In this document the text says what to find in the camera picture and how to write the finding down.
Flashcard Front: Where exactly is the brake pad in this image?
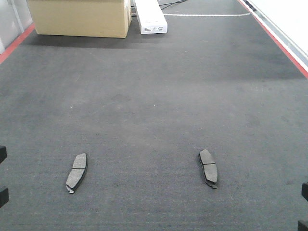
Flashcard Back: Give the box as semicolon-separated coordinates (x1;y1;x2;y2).
199;149;218;189
66;153;88;194

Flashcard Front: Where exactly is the white conveyor side rail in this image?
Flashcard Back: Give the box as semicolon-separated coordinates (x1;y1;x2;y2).
240;0;308;77

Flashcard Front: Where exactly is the cardboard box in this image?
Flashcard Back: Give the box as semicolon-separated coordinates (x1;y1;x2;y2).
27;0;131;38

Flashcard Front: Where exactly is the black floor cable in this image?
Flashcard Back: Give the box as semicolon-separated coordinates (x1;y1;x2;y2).
158;0;188;10

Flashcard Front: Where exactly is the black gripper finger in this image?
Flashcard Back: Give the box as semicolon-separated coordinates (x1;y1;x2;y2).
0;187;9;208
297;220;308;231
0;146;7;163
301;182;308;201

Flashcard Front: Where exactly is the long white box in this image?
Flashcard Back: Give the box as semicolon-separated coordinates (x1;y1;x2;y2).
134;0;168;35

